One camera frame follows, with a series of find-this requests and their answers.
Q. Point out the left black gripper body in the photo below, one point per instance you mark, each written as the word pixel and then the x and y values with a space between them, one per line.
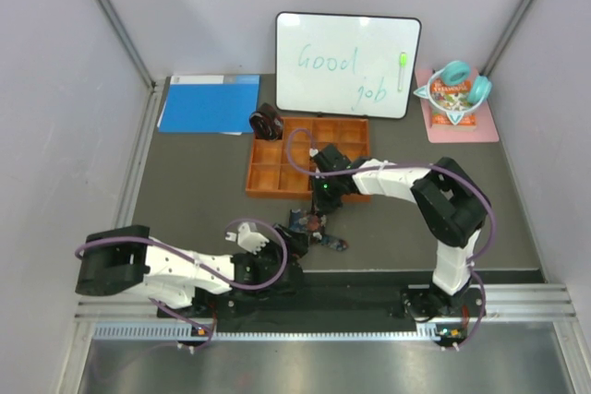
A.
pixel 269 255

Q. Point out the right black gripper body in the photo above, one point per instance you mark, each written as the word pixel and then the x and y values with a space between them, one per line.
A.
pixel 327 196

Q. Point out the navy floral tie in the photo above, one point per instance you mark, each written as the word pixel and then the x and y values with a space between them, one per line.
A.
pixel 314 226

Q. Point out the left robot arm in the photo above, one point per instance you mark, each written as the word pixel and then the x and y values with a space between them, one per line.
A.
pixel 130 261

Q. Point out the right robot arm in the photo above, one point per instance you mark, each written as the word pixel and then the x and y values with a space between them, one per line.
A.
pixel 452 207

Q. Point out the orange compartment tray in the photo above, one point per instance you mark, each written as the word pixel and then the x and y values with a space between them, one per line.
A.
pixel 270 175

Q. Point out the rolled dark red tie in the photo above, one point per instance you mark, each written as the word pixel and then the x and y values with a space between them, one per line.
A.
pixel 266 123

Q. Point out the white dry-erase board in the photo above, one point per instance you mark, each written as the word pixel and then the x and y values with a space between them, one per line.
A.
pixel 344 64

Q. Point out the blue folder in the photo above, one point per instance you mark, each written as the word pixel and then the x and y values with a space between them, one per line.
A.
pixel 209 104

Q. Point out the green marker pen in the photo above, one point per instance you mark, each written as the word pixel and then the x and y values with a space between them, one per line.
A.
pixel 402 65

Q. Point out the orange book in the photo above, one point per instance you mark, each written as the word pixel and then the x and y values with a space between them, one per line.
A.
pixel 449 110

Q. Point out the pink mat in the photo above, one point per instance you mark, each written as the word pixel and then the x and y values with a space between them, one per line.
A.
pixel 485 128

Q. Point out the teal cat-ear headphones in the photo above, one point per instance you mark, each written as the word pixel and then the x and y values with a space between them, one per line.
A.
pixel 455 73

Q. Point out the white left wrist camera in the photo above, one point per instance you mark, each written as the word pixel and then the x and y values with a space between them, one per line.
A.
pixel 247 237

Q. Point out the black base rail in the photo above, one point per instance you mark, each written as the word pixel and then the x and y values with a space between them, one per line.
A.
pixel 336 302

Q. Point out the grey cable duct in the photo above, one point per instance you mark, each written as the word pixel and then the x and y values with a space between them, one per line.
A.
pixel 175 330

